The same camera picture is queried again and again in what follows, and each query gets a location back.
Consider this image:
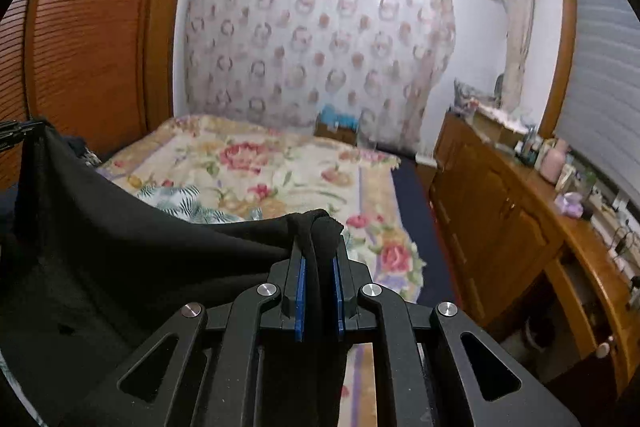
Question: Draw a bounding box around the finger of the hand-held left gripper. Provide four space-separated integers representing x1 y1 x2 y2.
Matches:
0 119 47 152

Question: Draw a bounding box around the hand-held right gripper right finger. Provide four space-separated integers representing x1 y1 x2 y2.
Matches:
332 249 581 427

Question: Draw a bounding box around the purple tissue box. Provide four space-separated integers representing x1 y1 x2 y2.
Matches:
556 192 586 220

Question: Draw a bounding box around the cardboard box with blue cloth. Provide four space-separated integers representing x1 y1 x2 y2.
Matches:
314 104 361 146

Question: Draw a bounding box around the pink thermos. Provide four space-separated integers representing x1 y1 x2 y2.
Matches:
540 138 571 185

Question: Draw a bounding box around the wooden louvered wardrobe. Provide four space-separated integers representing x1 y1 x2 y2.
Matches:
0 0 191 190

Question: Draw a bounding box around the beige window curtain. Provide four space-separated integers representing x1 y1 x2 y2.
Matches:
502 0 536 112

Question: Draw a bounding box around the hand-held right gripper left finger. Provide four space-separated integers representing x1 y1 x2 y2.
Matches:
60 247 307 427

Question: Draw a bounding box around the floral pillow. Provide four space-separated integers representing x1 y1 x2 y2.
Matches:
452 78 481 112

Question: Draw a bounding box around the floral blanket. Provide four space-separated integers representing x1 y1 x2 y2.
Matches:
97 114 428 427

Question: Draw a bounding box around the circle patterned curtain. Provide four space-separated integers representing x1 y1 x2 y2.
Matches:
182 0 458 152

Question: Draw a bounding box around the wooden cabinet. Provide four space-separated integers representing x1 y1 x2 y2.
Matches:
429 107 640 398

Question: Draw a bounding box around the navy bedsheet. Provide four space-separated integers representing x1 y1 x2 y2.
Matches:
375 142 461 308

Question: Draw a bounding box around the black printed t-shirt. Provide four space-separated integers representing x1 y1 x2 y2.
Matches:
0 122 351 427

